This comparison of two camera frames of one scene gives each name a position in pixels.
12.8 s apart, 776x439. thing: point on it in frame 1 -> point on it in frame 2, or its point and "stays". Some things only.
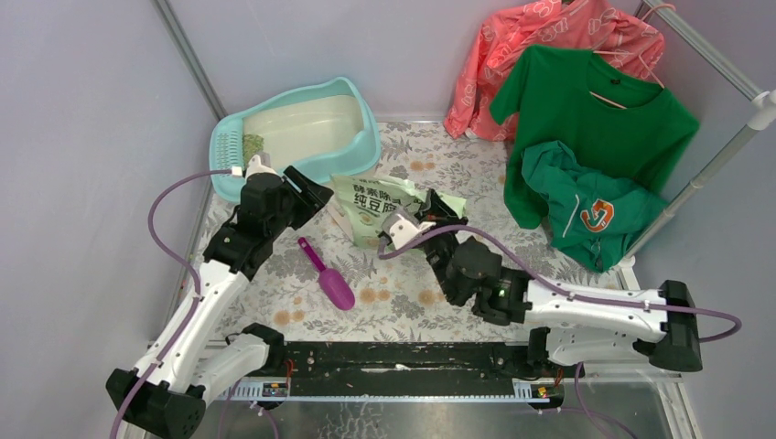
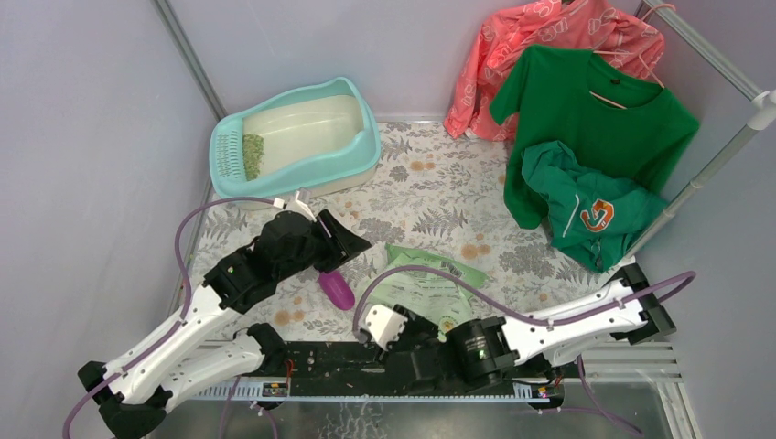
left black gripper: (312, 198) -> (343, 244)
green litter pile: (252, 144) stays
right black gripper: (434, 210) -> (414, 322)
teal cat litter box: (328, 131) stays
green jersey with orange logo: (593, 219) stays
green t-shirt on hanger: (611, 120) stays
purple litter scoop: (331, 281) stays
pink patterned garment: (614, 31) stays
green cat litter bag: (366, 202) -> (420, 290)
